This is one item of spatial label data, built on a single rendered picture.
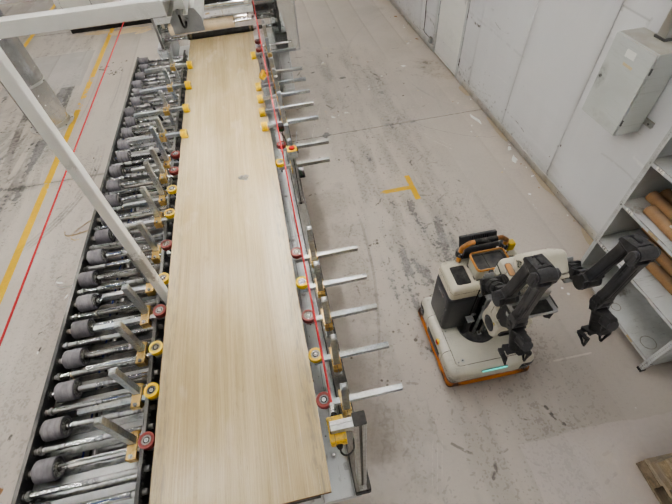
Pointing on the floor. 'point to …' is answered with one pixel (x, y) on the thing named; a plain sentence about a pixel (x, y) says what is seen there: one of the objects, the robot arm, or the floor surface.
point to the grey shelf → (633, 301)
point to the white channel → (89, 15)
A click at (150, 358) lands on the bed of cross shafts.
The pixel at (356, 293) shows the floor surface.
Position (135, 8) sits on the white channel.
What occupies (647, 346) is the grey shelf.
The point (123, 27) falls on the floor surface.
